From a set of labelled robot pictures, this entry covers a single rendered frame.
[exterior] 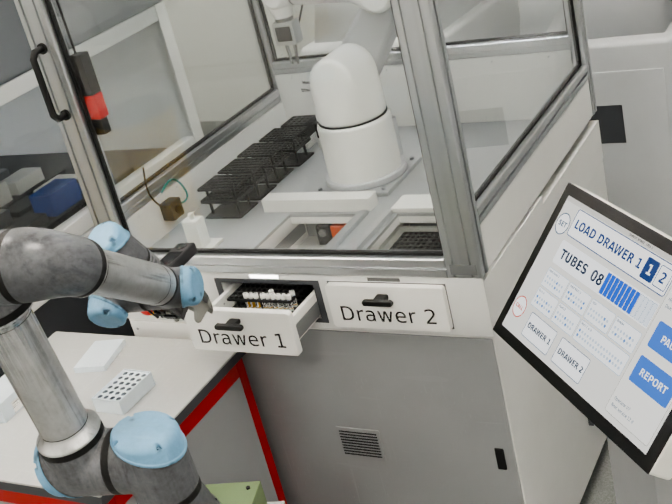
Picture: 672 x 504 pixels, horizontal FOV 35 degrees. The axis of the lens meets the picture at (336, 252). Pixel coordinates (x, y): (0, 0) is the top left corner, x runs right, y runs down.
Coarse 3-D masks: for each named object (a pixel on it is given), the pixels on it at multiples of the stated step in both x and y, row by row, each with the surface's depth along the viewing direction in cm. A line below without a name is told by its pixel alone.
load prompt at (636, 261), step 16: (576, 224) 189; (592, 224) 185; (576, 240) 188; (592, 240) 184; (608, 240) 180; (624, 240) 176; (608, 256) 179; (624, 256) 175; (640, 256) 172; (656, 256) 168; (624, 272) 174; (640, 272) 170; (656, 272) 167; (656, 288) 166
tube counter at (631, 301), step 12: (600, 264) 180; (600, 276) 179; (612, 276) 176; (600, 288) 178; (612, 288) 175; (624, 288) 173; (636, 288) 170; (612, 300) 174; (624, 300) 172; (636, 300) 169; (648, 300) 167; (624, 312) 171; (636, 312) 168; (648, 312) 166; (648, 324) 165
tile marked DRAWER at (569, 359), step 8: (560, 344) 182; (568, 344) 180; (560, 352) 181; (568, 352) 180; (576, 352) 178; (552, 360) 183; (560, 360) 181; (568, 360) 179; (576, 360) 177; (584, 360) 175; (560, 368) 180; (568, 368) 178; (576, 368) 176; (584, 368) 175; (568, 376) 178; (576, 376) 176
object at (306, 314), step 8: (232, 288) 260; (224, 296) 257; (312, 296) 246; (216, 304) 254; (224, 304) 257; (232, 304) 260; (304, 304) 243; (312, 304) 246; (296, 312) 240; (304, 312) 243; (312, 312) 246; (296, 320) 240; (304, 320) 243; (312, 320) 246; (304, 328) 243
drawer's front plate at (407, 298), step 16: (336, 288) 241; (352, 288) 238; (368, 288) 236; (384, 288) 234; (400, 288) 232; (416, 288) 230; (432, 288) 229; (336, 304) 243; (352, 304) 241; (400, 304) 235; (416, 304) 233; (432, 304) 231; (448, 304) 231; (336, 320) 245; (352, 320) 243; (400, 320) 237; (416, 320) 235; (432, 320) 233; (448, 320) 231
